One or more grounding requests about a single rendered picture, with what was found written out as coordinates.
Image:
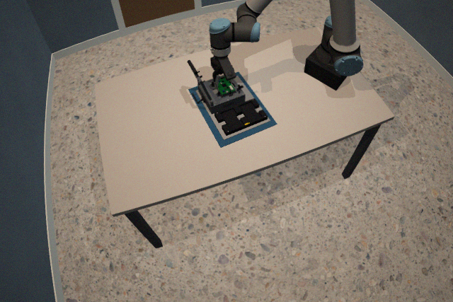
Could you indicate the green circuit board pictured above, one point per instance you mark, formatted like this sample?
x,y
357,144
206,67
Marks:
x,y
224,86

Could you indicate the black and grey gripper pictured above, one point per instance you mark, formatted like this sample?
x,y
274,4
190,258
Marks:
x,y
217,70

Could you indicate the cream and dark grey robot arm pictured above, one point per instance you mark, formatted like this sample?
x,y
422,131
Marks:
x,y
339,48

